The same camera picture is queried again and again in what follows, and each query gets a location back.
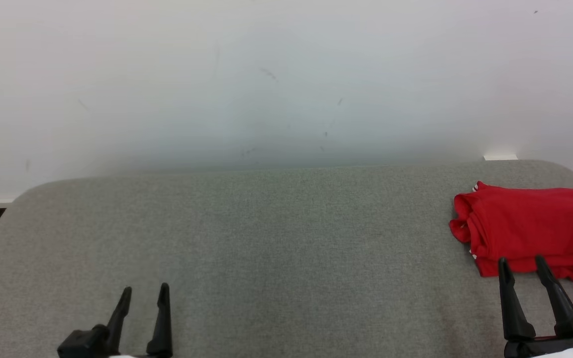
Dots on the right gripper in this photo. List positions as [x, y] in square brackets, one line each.
[530, 345]

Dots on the white left camera bracket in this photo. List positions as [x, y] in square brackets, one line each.
[123, 356]

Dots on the white wall block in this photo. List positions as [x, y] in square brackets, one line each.
[500, 157]

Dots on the white camera bracket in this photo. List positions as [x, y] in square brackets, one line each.
[123, 356]
[565, 354]

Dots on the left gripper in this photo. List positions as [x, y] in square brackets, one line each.
[154, 356]

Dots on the white right camera bracket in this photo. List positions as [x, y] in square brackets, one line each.
[565, 354]

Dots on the red white basketball jersey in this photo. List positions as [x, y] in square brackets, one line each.
[530, 223]

